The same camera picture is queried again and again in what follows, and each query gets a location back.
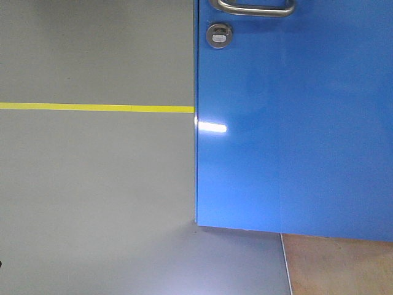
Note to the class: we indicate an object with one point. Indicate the blue door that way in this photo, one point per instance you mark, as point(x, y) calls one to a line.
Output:
point(302, 108)

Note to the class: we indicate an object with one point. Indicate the plywood base platform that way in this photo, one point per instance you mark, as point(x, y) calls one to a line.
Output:
point(320, 265)

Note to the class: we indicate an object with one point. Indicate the round steel door lock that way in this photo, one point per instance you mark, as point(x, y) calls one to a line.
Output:
point(219, 35)

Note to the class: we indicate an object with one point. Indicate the steel door handle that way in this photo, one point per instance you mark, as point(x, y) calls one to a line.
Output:
point(252, 10)

